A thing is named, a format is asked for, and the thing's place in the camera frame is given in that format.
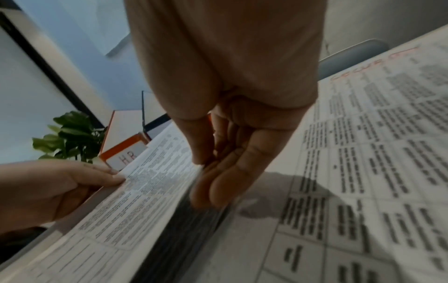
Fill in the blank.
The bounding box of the grey chair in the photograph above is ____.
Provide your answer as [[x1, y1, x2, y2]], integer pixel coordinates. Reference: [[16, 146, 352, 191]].
[[318, 38, 391, 81]]

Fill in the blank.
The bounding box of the black admin file box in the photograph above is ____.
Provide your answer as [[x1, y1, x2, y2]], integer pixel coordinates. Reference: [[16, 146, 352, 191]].
[[140, 89, 173, 133]]

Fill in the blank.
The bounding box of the leafy green plant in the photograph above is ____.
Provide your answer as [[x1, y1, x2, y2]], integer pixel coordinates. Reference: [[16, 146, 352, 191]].
[[32, 110, 107, 164]]

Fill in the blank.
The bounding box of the person's left hand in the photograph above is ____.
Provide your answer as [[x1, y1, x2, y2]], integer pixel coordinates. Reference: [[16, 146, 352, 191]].
[[0, 159, 128, 235]]

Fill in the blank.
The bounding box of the security paper pile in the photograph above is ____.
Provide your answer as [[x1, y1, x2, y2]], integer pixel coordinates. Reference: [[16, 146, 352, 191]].
[[206, 28, 448, 283]]

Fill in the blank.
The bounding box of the person's right hand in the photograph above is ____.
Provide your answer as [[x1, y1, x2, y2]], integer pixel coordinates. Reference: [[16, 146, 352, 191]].
[[124, 0, 328, 209]]

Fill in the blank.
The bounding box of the red HR file box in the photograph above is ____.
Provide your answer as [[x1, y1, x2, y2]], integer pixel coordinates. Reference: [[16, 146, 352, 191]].
[[99, 110, 152, 170]]

